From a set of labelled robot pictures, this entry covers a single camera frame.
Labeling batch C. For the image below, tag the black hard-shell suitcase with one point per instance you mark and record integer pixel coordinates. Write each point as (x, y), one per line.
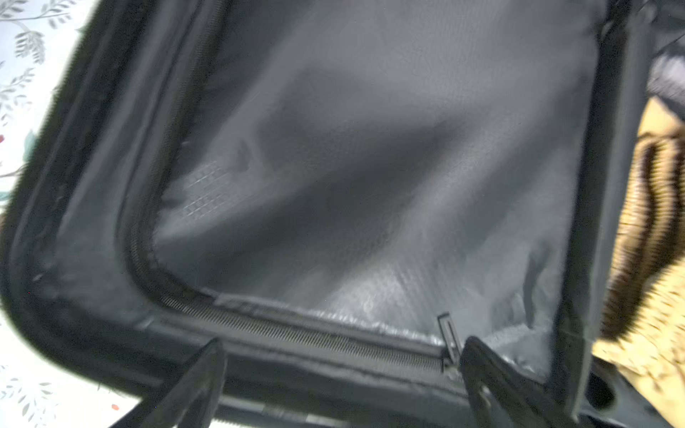
(364, 185)

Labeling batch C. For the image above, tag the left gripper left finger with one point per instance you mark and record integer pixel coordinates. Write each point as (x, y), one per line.
(190, 398)

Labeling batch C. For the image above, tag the tan shorts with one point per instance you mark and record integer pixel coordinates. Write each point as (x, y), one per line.
(642, 328)

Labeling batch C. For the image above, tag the floral table cloth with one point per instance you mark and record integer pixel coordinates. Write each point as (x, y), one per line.
(92, 105)

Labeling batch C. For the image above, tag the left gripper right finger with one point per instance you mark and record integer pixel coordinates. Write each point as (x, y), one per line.
(500, 397)

